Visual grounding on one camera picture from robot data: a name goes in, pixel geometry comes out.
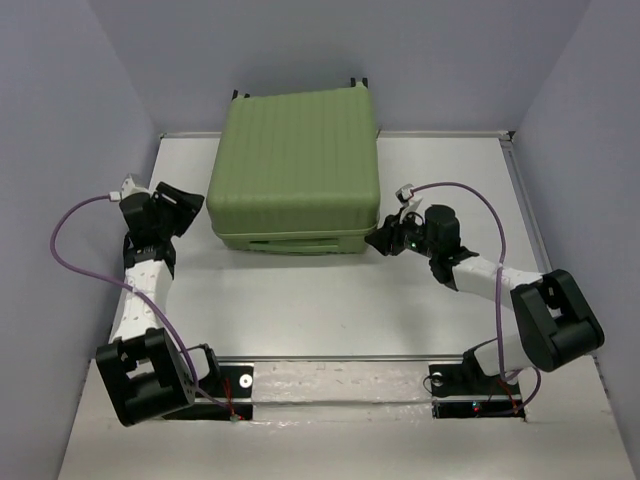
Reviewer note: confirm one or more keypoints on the green hard-shell suitcase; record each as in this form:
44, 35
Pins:
297, 173

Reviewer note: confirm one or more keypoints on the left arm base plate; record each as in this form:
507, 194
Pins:
233, 395

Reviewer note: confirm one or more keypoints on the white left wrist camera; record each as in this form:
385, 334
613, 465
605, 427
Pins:
132, 185

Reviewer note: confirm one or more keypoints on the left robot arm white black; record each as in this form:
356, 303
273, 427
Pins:
145, 367

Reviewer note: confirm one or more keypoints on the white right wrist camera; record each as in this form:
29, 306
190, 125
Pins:
409, 200

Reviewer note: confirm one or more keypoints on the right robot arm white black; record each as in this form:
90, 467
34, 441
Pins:
555, 323

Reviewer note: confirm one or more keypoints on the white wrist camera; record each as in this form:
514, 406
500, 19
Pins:
132, 185
409, 200

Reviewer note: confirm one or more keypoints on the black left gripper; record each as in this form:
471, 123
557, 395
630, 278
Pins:
186, 207

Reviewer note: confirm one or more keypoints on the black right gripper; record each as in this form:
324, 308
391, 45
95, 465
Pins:
389, 232

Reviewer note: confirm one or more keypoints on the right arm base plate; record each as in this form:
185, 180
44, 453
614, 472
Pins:
455, 397

